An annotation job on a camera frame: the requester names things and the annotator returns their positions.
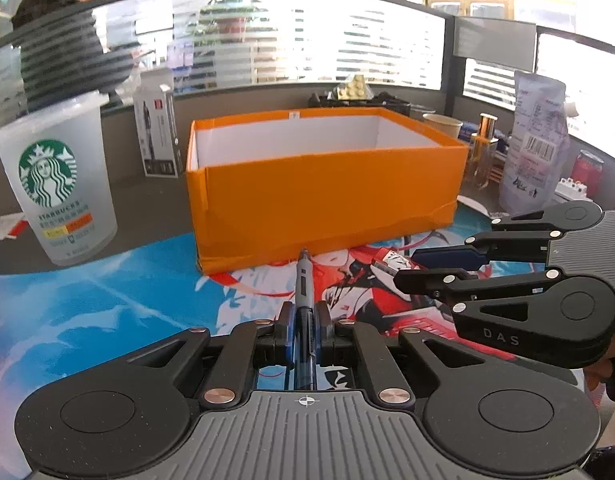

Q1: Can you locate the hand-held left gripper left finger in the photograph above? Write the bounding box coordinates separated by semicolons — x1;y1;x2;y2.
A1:
120;301;294;411

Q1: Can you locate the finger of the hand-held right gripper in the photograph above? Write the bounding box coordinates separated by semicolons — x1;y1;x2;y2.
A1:
412;202;564;269
393;268;564;332

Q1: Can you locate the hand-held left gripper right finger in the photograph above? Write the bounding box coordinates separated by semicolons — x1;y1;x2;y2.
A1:
316;301;494;411

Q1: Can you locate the grey pen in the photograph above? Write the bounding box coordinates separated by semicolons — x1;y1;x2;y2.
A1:
294;248;321;392

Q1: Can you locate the orange cardboard box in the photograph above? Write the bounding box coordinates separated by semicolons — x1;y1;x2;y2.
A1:
184;106;471;276

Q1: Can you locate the person's right hand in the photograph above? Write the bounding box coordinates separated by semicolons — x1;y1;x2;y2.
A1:
582;332;615;403

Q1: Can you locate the gold perfume bottle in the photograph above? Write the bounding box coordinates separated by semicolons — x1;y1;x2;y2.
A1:
466;113;501;190

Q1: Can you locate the white power strip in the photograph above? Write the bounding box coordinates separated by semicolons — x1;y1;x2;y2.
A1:
555;177;594;202

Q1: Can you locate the beige paper cup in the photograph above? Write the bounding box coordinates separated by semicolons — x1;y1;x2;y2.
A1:
422;113;463;139

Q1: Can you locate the red jar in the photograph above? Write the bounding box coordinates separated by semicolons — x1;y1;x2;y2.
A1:
570;149;606;197

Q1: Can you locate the white printed pouch bag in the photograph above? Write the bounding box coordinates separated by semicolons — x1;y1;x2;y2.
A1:
498;70;569;214

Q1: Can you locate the printed desk mat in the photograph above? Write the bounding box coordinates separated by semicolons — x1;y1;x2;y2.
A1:
0;195;605;480

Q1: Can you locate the striped glass side partition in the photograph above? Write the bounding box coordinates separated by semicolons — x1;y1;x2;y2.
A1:
462;30;615;126

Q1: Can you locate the gold chocolate ball pack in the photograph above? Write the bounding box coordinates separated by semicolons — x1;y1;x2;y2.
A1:
337;74;373;101

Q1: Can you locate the dark computer monitor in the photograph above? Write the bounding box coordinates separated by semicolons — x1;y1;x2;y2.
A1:
452;16;537;74

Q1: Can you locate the white pen carton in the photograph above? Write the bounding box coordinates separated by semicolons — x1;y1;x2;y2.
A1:
133;82;184;179

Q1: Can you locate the striped glass desk partition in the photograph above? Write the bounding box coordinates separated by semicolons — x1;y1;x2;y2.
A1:
0;0;448;128

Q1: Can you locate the translucent plastic cup green logo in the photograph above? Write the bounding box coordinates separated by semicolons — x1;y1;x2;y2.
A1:
0;91;119;267

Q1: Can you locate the white and red paper scrap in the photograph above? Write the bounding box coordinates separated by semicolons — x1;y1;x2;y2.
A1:
0;212;29;244

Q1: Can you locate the green potted plant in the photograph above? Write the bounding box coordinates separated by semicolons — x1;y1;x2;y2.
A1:
194;0;269;47

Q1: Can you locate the black wire basket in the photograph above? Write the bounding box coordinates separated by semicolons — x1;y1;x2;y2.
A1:
307;91;414;122

